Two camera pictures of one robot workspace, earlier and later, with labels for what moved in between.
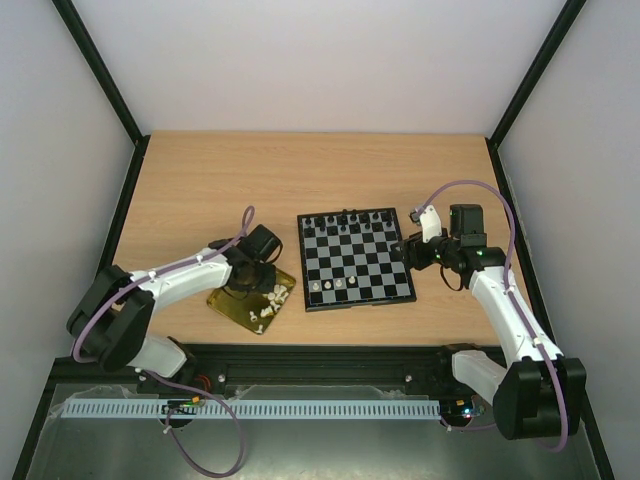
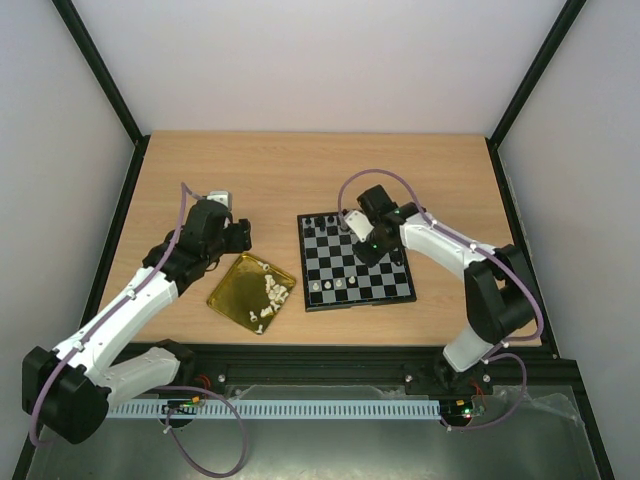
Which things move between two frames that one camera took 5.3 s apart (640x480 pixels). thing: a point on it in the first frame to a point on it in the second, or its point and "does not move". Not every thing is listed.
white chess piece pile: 277,298 does not move
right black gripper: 412,251 to 367,252
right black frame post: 568,12 does not move
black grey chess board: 347,259 does not move
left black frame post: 100,71 does not move
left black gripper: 266,286 to 242,238
